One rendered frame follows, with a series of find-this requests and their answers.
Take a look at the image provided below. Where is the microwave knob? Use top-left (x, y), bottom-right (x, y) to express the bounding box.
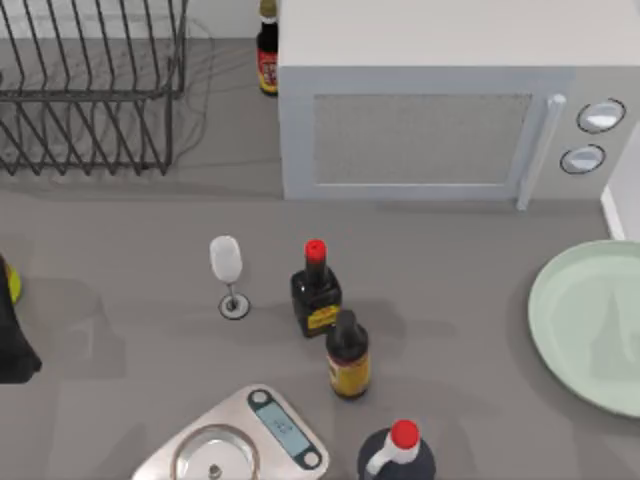
top-left (559, 144), bottom-right (607, 175)
top-left (576, 98), bottom-right (627, 134)

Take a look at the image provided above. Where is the clear wine glass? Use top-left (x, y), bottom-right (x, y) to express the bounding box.
top-left (208, 235), bottom-right (251, 320)

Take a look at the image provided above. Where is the dark bottle with red label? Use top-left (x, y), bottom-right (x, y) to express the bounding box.
top-left (255, 0), bottom-right (280, 97)

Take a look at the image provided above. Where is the silver kitchen scale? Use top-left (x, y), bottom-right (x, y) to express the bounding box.
top-left (130, 383), bottom-right (331, 480)

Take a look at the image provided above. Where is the dark jug with red cap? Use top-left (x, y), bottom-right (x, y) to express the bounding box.
top-left (356, 419), bottom-right (437, 480)

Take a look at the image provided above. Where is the grey wire dish rack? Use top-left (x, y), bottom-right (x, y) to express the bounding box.
top-left (0, 0), bottom-right (191, 177)

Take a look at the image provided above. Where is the square dark bottle red cap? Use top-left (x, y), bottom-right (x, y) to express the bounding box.
top-left (289, 239), bottom-right (344, 340)

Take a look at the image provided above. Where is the yellow-green object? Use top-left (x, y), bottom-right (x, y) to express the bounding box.
top-left (5, 262), bottom-right (24, 305)

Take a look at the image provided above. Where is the dark bottle with yellow label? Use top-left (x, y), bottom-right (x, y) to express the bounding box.
top-left (325, 309), bottom-right (372, 401)

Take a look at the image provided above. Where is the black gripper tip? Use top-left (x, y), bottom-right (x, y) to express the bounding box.
top-left (0, 254), bottom-right (43, 385)

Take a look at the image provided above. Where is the pale green plate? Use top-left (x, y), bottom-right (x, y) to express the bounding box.
top-left (527, 239), bottom-right (640, 419)

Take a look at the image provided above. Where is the pale microwave oven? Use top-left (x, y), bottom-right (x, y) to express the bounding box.
top-left (275, 0), bottom-right (640, 202)

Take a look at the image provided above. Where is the microwave door handle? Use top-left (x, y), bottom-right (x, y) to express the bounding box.
top-left (516, 93), bottom-right (568, 212)

